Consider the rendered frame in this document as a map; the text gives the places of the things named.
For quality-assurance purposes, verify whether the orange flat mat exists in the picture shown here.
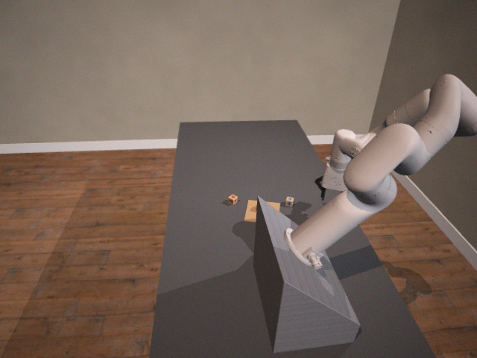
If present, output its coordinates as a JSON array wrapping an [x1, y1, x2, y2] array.
[[244, 200, 280, 222]]

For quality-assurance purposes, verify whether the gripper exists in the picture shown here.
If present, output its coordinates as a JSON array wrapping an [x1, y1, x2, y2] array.
[[315, 162, 348, 201]]

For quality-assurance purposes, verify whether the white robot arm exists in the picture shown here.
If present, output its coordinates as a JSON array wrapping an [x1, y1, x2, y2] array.
[[284, 74, 477, 270]]

